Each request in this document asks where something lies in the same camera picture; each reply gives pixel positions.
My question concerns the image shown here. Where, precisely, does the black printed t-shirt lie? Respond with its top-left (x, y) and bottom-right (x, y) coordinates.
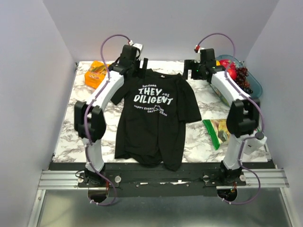
top-left (111, 70), bottom-right (202, 171)

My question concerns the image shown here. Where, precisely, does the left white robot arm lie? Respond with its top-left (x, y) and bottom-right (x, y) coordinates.
top-left (74, 43), bottom-right (143, 187)

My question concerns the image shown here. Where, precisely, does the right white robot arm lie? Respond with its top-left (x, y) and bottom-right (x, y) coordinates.
top-left (183, 45), bottom-right (267, 185)

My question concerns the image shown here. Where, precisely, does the red dragon fruit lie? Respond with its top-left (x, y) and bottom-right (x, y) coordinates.
top-left (219, 59), bottom-right (236, 70)

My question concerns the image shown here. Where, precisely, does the red apple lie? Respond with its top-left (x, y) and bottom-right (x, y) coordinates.
top-left (227, 69), bottom-right (237, 80)

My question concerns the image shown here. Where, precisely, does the dark purple grape bunch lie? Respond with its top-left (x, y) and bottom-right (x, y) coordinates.
top-left (235, 67), bottom-right (253, 95)

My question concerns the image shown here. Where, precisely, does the orange snack bag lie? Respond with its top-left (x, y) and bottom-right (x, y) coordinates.
top-left (84, 61), bottom-right (107, 89)

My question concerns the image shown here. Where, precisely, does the teal plastic fruit basket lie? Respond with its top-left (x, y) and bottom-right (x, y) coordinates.
top-left (210, 54), bottom-right (263, 106)

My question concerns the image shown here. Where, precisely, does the green chips bag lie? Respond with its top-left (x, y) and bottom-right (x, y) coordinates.
top-left (202, 118), bottom-right (261, 151)

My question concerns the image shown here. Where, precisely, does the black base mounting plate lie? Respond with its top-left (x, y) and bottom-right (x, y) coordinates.
top-left (48, 162), bottom-right (276, 198)

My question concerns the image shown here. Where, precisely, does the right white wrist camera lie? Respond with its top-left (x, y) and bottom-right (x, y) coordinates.
top-left (194, 46), bottom-right (205, 63)

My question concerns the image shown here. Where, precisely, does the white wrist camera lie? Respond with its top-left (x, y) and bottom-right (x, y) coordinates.
top-left (194, 46), bottom-right (205, 63)
top-left (132, 43), bottom-right (143, 51)

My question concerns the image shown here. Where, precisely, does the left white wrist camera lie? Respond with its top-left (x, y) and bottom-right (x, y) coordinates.
top-left (132, 43), bottom-right (143, 51)

